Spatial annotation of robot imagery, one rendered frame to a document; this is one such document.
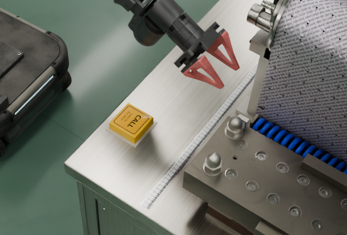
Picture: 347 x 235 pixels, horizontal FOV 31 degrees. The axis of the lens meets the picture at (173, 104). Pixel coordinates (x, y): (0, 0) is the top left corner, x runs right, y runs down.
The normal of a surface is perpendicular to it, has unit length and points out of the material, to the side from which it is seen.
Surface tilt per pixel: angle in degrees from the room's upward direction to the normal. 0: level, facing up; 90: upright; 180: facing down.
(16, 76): 0
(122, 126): 0
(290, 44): 90
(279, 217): 0
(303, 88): 90
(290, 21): 55
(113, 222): 90
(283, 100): 90
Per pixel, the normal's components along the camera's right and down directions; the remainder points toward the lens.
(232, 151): 0.05, -0.61
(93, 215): -0.56, 0.63
